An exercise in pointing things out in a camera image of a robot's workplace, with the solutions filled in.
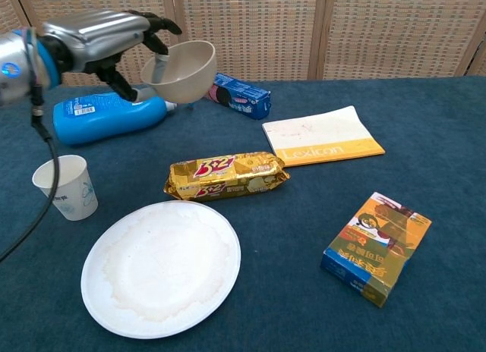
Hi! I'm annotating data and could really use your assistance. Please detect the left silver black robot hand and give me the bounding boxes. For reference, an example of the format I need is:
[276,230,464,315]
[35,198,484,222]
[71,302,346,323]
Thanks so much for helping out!
[39,9,183,103]

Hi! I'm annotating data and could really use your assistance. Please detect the beige bowl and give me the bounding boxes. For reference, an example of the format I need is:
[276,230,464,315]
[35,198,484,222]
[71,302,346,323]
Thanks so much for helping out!
[140,39,218,105]

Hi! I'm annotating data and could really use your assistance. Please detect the white paper cup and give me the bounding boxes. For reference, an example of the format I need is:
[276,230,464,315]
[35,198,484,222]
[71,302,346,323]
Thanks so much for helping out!
[31,154,99,222]

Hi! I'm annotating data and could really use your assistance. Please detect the white round plate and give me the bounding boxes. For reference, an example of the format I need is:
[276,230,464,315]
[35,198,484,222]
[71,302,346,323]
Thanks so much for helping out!
[80,200,242,340]

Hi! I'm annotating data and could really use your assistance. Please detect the blue pump detergent bottle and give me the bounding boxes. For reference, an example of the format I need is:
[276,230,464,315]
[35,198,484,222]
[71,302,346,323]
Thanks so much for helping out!
[52,90,179,146]

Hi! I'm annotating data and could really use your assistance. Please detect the blue cookie box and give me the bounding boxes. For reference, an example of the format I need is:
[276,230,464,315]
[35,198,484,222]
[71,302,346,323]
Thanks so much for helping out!
[206,71,272,121]

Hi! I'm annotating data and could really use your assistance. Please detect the woven bamboo folding screen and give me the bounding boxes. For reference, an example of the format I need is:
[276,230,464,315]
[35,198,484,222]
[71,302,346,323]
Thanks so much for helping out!
[0,0,486,91]

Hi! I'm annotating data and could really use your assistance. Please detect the gold cracker packet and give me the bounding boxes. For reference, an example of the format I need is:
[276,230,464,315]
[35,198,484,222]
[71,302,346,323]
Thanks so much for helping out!
[163,151,291,202]

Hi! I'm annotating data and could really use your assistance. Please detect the white yellow Lexicon booklet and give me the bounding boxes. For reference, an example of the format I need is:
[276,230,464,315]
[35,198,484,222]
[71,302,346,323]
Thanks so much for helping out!
[261,105,386,168]

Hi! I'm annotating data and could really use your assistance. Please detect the teal table cloth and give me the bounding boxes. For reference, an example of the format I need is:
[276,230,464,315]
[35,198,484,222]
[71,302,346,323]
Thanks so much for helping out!
[0,75,486,352]

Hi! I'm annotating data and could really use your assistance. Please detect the yellow blue carton box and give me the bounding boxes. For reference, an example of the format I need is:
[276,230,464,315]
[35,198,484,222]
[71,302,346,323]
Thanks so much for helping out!
[320,191,433,308]

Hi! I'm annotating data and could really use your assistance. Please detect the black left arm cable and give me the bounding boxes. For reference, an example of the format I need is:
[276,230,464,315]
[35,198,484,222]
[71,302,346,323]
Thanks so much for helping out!
[0,82,60,262]

